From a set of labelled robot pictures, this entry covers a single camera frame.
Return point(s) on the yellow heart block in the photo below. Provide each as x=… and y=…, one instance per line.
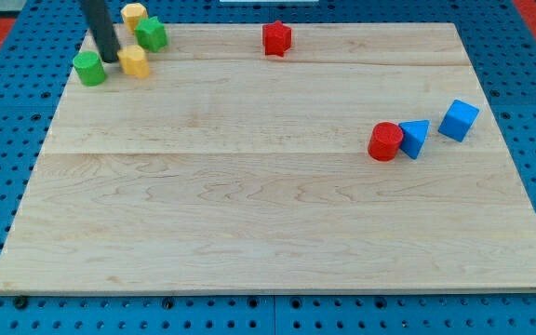
x=133, y=61

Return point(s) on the red star block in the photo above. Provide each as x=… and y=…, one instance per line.
x=276, y=38

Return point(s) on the green star block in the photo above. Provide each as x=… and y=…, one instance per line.
x=151, y=34

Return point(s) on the light wooden board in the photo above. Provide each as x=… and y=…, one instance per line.
x=227, y=171

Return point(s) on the red cylinder block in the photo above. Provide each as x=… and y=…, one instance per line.
x=385, y=140

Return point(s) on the blue triangle block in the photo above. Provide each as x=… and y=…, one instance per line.
x=414, y=136

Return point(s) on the blue cube block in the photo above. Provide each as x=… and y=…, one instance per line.
x=458, y=120

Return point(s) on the yellow hexagon block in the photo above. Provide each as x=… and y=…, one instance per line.
x=131, y=14

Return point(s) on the green cylinder block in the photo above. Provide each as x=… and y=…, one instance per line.
x=89, y=68

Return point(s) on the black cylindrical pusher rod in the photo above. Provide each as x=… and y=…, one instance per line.
x=100, y=24

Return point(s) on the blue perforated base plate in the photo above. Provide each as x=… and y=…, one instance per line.
x=35, y=61

